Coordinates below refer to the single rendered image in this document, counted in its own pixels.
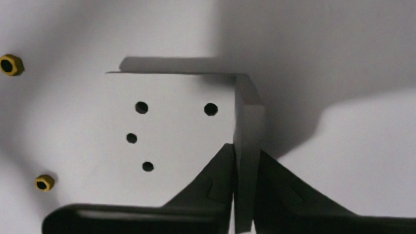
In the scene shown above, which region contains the brass hex nut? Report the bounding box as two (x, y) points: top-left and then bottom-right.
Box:
(0, 54), (24, 76)
(35, 175), (54, 191)

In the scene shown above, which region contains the grey metal l-bracket with holes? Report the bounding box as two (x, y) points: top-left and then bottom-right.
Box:
(104, 71), (265, 234)

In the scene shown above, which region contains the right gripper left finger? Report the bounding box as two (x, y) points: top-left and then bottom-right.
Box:
(41, 143), (236, 234)

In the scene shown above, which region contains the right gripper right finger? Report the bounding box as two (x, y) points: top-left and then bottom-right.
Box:
(253, 149), (416, 234)

